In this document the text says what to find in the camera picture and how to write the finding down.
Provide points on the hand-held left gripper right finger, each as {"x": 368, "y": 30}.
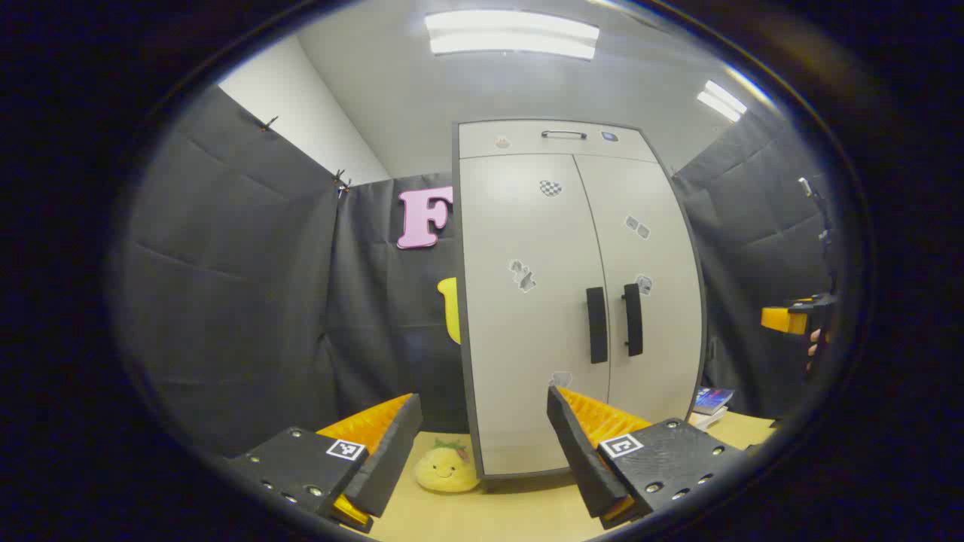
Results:
{"x": 580, "y": 452}

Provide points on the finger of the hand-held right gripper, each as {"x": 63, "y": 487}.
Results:
{"x": 783, "y": 320}

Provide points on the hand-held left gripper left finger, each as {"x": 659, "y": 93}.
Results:
{"x": 392, "y": 459}

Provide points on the grey cabinet door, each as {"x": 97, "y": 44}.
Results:
{"x": 512, "y": 339}
{"x": 663, "y": 226}

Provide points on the grey double-door shoe cabinet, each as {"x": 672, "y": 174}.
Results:
{"x": 512, "y": 139}

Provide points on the yellow plush toy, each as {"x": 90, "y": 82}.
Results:
{"x": 444, "y": 473}

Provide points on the blue book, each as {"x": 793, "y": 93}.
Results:
{"x": 714, "y": 399}

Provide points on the white book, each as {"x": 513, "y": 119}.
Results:
{"x": 706, "y": 418}

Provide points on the small ceiling light panel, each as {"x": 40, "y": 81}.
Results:
{"x": 721, "y": 101}

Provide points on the black backdrop cloth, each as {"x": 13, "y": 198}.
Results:
{"x": 226, "y": 301}

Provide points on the black cloth clip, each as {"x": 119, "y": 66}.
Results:
{"x": 343, "y": 183}
{"x": 269, "y": 123}

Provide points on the large ceiling light panel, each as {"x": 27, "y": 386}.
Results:
{"x": 512, "y": 34}

